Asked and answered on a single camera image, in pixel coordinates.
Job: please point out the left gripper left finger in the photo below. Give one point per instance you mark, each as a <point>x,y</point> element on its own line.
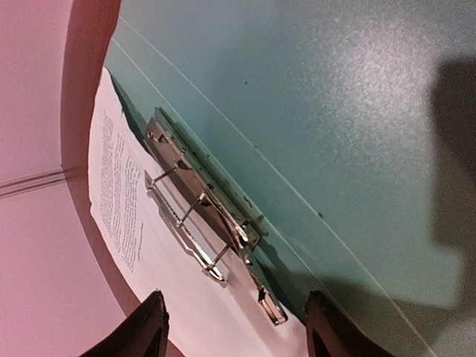
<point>143,333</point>

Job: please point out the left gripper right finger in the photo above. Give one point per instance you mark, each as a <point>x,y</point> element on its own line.
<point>329,333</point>

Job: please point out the white text paper sheet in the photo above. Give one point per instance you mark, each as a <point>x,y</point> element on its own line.
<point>207,317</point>

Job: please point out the metal folder clip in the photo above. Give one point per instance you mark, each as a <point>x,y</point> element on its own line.
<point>207,223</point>

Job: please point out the teal plastic folder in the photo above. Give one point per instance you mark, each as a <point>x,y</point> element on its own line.
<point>350,126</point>

